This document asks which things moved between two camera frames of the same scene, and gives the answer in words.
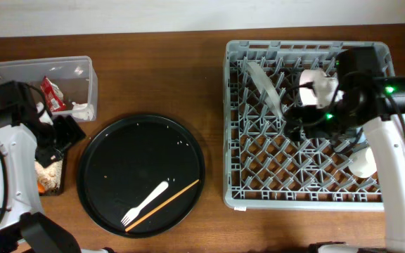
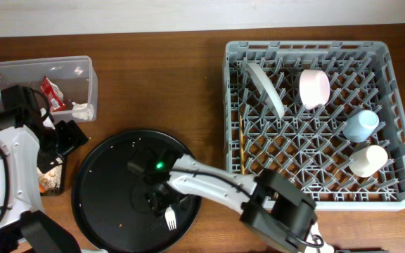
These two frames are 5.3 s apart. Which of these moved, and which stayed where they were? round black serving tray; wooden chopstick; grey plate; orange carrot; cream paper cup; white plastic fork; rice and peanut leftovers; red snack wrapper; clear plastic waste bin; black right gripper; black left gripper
Moved: white plastic fork; black right gripper; round black serving tray; wooden chopstick
Stayed: grey plate; cream paper cup; rice and peanut leftovers; orange carrot; clear plastic waste bin; red snack wrapper; black left gripper
